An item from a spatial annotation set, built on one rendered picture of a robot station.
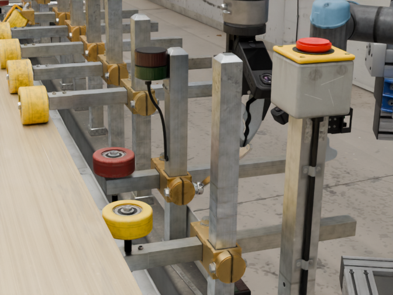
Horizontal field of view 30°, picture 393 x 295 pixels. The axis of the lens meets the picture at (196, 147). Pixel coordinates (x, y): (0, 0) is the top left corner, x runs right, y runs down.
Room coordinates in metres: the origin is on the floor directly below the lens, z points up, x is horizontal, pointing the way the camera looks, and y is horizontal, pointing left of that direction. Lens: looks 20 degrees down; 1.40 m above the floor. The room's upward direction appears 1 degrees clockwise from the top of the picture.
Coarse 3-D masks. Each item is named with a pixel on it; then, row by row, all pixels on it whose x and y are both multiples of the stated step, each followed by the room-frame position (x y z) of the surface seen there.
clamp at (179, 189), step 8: (152, 160) 1.37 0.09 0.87; (160, 160) 1.37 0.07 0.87; (152, 168) 1.37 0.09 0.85; (160, 168) 1.33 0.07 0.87; (160, 176) 1.31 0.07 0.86; (168, 176) 1.28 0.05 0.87; (176, 176) 1.29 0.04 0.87; (184, 176) 1.29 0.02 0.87; (160, 184) 1.31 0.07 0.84; (168, 184) 1.27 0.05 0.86; (176, 184) 1.26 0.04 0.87; (184, 184) 1.26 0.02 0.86; (192, 184) 1.27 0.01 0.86; (160, 192) 1.31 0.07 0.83; (168, 192) 1.26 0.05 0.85; (176, 192) 1.26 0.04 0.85; (184, 192) 1.26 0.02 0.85; (192, 192) 1.27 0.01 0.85; (168, 200) 1.27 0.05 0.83; (176, 200) 1.26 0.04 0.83; (184, 200) 1.26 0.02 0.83
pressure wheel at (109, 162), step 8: (96, 152) 1.31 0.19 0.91; (104, 152) 1.32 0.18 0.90; (112, 152) 1.30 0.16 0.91; (120, 152) 1.32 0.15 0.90; (128, 152) 1.31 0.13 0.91; (96, 160) 1.28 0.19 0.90; (104, 160) 1.27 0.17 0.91; (112, 160) 1.27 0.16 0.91; (120, 160) 1.27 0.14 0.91; (128, 160) 1.28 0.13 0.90; (96, 168) 1.28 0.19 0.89; (104, 168) 1.27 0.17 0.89; (112, 168) 1.27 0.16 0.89; (120, 168) 1.27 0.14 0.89; (128, 168) 1.28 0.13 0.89; (104, 176) 1.27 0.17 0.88; (112, 176) 1.27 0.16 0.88; (120, 176) 1.27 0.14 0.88; (112, 200) 1.30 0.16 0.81
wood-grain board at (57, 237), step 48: (0, 96) 1.70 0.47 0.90; (0, 144) 1.36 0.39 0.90; (48, 144) 1.37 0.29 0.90; (0, 192) 1.13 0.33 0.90; (48, 192) 1.13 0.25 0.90; (0, 240) 0.96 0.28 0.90; (48, 240) 0.96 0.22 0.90; (96, 240) 0.96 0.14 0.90; (0, 288) 0.83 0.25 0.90; (48, 288) 0.83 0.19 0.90; (96, 288) 0.83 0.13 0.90
